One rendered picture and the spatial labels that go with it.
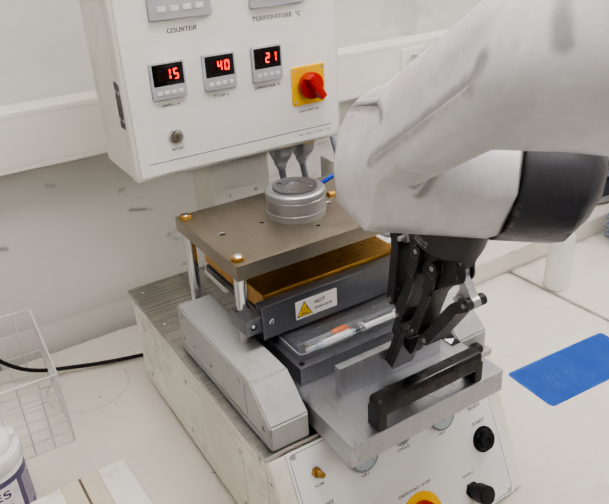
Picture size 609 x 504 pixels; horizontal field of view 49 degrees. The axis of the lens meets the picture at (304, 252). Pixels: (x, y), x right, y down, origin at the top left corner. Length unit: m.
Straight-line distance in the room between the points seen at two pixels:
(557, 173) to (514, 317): 0.90
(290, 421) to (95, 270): 0.67
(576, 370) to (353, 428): 0.58
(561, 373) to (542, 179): 0.79
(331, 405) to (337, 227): 0.22
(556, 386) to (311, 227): 0.54
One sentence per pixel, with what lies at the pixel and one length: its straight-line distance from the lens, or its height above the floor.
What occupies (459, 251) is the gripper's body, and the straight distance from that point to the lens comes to 0.61.
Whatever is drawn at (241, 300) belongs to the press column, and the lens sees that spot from 0.78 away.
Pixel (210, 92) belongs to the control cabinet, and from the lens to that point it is 0.92.
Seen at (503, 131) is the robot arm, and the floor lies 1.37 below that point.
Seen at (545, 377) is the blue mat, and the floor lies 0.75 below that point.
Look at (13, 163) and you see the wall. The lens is 1.17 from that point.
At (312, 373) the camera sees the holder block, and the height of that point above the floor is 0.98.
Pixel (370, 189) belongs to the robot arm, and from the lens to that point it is 0.41.
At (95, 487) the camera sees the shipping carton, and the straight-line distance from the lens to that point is 0.91.
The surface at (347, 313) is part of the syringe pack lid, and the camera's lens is 0.85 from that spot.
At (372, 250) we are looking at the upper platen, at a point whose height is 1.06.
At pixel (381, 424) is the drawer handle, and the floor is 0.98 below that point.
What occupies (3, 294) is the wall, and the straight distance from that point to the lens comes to 1.29.
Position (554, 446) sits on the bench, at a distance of 1.07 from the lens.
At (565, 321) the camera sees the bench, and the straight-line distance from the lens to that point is 1.35.
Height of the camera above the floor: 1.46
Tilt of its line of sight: 27 degrees down
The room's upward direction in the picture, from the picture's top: 3 degrees counter-clockwise
